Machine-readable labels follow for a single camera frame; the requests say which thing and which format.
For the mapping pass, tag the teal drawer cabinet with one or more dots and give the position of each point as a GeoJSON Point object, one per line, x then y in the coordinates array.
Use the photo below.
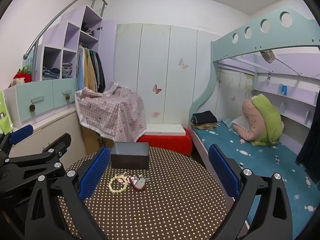
{"type": "Point", "coordinates": [40, 90]}

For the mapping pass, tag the strawberry plush toy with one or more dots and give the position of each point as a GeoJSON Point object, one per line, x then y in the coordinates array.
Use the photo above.
{"type": "Point", "coordinates": [22, 74]}

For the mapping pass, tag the white pillow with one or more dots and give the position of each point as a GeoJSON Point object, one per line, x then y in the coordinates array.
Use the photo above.
{"type": "Point", "coordinates": [239, 123]}

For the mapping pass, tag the tan folded clothes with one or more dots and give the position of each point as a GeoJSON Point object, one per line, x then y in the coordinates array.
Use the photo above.
{"type": "Point", "coordinates": [203, 127]}

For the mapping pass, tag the pale jade pendant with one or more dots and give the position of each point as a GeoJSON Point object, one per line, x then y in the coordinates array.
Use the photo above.
{"type": "Point", "coordinates": [141, 183]}

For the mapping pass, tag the purple stair shelf cabinet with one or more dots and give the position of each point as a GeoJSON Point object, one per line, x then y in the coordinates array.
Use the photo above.
{"type": "Point", "coordinates": [75, 17]}

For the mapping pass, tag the green and pink quilt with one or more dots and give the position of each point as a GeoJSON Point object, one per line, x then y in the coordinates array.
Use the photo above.
{"type": "Point", "coordinates": [267, 120]}

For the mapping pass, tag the light blue hanging shirt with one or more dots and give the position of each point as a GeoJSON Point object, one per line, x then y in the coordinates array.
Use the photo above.
{"type": "Point", "coordinates": [80, 67]}

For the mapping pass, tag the blue printed bed sheet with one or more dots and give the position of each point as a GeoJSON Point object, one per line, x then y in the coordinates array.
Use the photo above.
{"type": "Point", "coordinates": [262, 160]}

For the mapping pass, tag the grey metal handrail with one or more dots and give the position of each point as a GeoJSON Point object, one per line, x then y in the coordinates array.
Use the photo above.
{"type": "Point", "coordinates": [62, 10]}

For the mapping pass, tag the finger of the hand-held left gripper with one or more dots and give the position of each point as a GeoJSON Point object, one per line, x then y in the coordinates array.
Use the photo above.
{"type": "Point", "coordinates": [53, 146]}
{"type": "Point", "coordinates": [22, 133]}

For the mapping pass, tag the teal bunk bed frame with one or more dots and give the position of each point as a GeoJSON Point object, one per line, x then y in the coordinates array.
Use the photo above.
{"type": "Point", "coordinates": [272, 37]}

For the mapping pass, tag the grey clip lamp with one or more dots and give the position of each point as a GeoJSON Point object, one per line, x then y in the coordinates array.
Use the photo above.
{"type": "Point", "coordinates": [268, 56]}

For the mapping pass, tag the pink checked cloth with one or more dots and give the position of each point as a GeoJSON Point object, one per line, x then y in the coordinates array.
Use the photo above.
{"type": "Point", "coordinates": [110, 112]}

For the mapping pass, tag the dark hanging cloth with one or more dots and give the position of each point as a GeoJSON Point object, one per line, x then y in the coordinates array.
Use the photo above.
{"type": "Point", "coordinates": [310, 142]}

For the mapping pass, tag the small pink charm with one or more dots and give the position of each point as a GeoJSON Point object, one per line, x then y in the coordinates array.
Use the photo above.
{"type": "Point", "coordinates": [120, 179]}

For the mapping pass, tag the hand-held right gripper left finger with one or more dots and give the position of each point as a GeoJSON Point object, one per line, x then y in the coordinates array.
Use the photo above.
{"type": "Point", "coordinates": [93, 175]}

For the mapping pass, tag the grey metal tin box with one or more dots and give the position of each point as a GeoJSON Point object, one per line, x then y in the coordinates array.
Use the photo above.
{"type": "Point", "coordinates": [130, 158]}

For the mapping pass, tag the folded jeans stack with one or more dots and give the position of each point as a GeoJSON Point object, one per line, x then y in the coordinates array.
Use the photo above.
{"type": "Point", "coordinates": [67, 70]}
{"type": "Point", "coordinates": [51, 73]}

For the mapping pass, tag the red ottoman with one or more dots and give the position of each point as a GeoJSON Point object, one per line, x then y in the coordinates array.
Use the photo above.
{"type": "Point", "coordinates": [172, 143]}

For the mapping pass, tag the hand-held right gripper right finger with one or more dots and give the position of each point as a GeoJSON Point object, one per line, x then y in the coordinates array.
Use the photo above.
{"type": "Point", "coordinates": [222, 170]}

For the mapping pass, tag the pink flower sticker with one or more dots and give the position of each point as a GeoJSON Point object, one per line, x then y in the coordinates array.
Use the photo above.
{"type": "Point", "coordinates": [155, 114]}

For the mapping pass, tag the pinecone ornament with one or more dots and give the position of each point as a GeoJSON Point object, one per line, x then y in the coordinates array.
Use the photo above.
{"type": "Point", "coordinates": [67, 97]}
{"type": "Point", "coordinates": [32, 107]}

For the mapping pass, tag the brown polka-dot tablecloth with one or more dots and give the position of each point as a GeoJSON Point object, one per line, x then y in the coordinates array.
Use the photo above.
{"type": "Point", "coordinates": [162, 205]}

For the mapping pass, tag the cream low cabinet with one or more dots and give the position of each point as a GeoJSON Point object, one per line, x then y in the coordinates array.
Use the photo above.
{"type": "Point", "coordinates": [62, 122]}

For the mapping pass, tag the small blue box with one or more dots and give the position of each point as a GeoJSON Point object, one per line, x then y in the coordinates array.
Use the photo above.
{"type": "Point", "coordinates": [284, 90]}

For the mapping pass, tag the dark folded clothes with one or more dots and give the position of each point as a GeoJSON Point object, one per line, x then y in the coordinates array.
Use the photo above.
{"type": "Point", "coordinates": [203, 117]}

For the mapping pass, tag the pink bear charm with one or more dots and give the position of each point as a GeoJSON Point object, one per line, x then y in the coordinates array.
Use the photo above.
{"type": "Point", "coordinates": [132, 179]}

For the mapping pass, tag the cardboard box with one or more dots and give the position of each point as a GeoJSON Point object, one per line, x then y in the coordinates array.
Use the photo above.
{"type": "Point", "coordinates": [96, 140]}

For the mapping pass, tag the butterfly wall sticker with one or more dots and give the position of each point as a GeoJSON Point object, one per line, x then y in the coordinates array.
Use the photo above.
{"type": "Point", "coordinates": [183, 63]}
{"type": "Point", "coordinates": [157, 89]}

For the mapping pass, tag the dark clothes on shelf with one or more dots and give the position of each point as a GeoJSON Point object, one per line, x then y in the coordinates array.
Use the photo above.
{"type": "Point", "coordinates": [87, 30]}

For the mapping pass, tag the white wardrobe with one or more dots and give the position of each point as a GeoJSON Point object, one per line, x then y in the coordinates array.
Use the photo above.
{"type": "Point", "coordinates": [155, 55]}

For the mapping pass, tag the dark hanging coat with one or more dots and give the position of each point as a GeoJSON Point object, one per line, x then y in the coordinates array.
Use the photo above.
{"type": "Point", "coordinates": [100, 72]}

